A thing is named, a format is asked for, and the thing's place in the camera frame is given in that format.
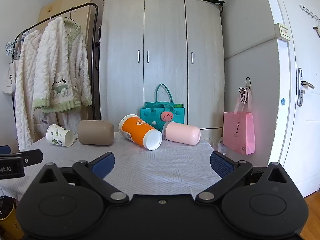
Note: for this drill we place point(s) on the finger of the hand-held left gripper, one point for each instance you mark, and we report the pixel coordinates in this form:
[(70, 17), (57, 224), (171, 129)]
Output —
[(33, 156)]

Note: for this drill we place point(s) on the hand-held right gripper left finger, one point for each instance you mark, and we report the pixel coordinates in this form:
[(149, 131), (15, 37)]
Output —
[(103, 164)]

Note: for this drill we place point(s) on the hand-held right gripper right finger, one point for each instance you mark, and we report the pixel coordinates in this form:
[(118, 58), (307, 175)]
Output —
[(221, 164)]

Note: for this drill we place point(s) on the white cup with green print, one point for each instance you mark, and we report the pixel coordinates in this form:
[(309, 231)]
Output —
[(56, 135)]

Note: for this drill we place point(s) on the brown cup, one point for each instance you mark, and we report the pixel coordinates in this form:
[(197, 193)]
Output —
[(95, 132)]

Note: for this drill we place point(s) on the orange and white cup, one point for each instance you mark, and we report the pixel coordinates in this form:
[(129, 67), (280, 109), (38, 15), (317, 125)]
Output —
[(135, 130)]

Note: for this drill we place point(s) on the pink cup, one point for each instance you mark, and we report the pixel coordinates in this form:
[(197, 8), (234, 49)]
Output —
[(182, 133)]

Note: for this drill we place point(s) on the clear plastic bag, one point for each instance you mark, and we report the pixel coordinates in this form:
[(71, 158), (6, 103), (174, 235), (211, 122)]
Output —
[(221, 146)]

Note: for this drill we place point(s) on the pink paper bag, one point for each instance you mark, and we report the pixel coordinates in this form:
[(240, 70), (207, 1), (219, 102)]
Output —
[(237, 130)]

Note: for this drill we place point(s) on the yellow and black container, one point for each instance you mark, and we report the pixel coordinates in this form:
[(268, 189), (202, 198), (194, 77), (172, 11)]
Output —
[(10, 222)]

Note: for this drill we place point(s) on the white patterned tablecloth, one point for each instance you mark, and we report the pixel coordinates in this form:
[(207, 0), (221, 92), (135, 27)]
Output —
[(162, 165)]

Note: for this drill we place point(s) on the white fluffy robe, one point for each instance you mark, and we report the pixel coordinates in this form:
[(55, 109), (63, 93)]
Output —
[(25, 92)]

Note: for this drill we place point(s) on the teal handbag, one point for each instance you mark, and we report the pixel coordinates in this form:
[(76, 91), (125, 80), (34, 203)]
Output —
[(150, 115)]

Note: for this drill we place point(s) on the pink watermelon charm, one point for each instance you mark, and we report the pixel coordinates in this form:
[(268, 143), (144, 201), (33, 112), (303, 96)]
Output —
[(167, 116)]

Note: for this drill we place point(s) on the white tote bag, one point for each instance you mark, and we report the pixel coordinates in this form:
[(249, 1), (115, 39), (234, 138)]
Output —
[(10, 80)]

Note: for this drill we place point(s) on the blue round sticker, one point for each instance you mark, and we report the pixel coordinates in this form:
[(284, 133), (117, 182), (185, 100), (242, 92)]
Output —
[(283, 101)]

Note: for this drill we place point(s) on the white green-trimmed fluffy jacket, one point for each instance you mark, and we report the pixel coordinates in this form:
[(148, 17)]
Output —
[(50, 67)]

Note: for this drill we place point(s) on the black clothes rack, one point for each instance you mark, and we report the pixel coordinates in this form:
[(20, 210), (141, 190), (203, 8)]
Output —
[(95, 42)]

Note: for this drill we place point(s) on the white door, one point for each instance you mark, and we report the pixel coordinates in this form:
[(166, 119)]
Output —
[(300, 42)]

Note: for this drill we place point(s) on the light grey wooden wardrobe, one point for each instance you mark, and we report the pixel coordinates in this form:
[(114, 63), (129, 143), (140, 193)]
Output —
[(165, 30)]

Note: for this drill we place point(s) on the light wooden cabinet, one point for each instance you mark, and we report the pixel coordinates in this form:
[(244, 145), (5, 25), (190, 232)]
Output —
[(82, 2)]

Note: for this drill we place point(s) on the beige wall switch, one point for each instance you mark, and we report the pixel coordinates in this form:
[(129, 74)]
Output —
[(283, 31)]

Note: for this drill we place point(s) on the metal wall hook rack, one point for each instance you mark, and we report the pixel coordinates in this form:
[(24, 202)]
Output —
[(310, 13)]

